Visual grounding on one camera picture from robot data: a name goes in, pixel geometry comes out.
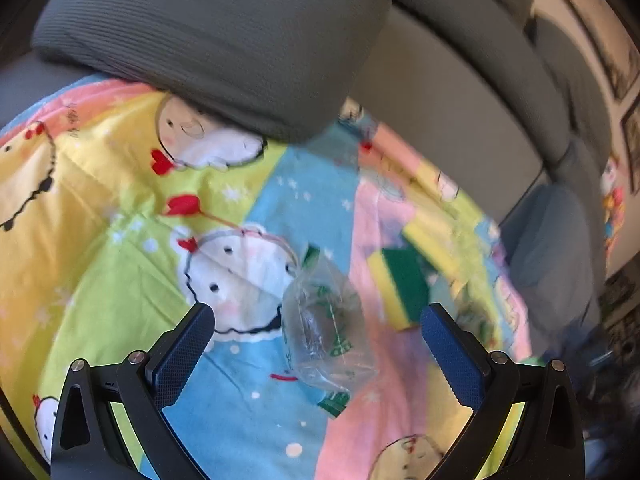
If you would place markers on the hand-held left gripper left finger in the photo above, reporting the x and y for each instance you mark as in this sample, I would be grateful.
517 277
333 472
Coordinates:
175 365

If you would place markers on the yellow green sponge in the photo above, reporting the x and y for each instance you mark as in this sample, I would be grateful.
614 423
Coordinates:
400 280
440 240

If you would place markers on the clear plastic bag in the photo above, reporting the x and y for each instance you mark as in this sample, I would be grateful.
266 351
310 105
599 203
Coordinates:
325 330

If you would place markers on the colourful cartoon printed blanket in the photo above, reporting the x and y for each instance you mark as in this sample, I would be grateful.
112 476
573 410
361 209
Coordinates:
125 185

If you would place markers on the pile of plush toys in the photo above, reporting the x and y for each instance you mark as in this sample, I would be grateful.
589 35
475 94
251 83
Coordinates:
612 195

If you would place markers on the blue grey seat cushion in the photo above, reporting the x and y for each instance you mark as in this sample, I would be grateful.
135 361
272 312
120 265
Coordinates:
550 260

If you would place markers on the grey sofa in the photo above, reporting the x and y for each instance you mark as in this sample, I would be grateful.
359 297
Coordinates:
450 70

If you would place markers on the grey throw pillow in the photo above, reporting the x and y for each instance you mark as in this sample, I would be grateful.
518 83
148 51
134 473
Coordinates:
210 35

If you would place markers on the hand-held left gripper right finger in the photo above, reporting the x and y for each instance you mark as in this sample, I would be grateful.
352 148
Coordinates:
452 355

